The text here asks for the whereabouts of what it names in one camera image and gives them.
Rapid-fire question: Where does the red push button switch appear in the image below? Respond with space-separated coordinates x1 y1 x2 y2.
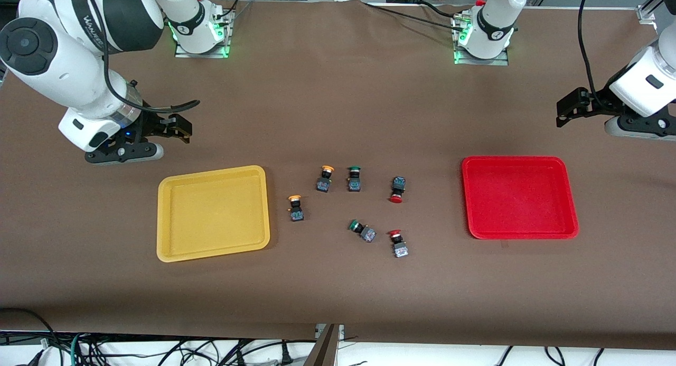
387 229 410 259
389 176 407 204

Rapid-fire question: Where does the yellow plastic tray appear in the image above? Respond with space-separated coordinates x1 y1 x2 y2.
156 165 271 263

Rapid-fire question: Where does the red plastic tray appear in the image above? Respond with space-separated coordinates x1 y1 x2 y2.
461 155 580 240

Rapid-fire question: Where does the large table cover sheet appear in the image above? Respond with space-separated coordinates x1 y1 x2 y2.
0 0 676 351

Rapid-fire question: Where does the table leg profile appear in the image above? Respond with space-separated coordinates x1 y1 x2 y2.
304 324 345 366

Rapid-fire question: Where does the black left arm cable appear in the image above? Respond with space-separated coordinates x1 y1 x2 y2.
577 0 609 107

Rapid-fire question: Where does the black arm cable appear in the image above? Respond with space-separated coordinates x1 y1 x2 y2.
577 0 609 107
82 0 201 114

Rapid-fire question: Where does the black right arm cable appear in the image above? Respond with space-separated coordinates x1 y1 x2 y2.
82 0 201 114

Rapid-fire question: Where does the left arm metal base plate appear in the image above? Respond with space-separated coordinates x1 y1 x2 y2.
452 13 511 67

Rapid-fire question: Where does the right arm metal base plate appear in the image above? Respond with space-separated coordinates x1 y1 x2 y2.
174 6 236 59

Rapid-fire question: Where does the aluminium frame corner post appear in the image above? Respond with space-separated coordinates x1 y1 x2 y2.
636 0 667 24

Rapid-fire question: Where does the black cable on table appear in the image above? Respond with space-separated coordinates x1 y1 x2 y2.
362 2 461 29
417 1 458 18

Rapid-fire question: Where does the black floor cable loop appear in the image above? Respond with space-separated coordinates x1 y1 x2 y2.
0 307 58 366

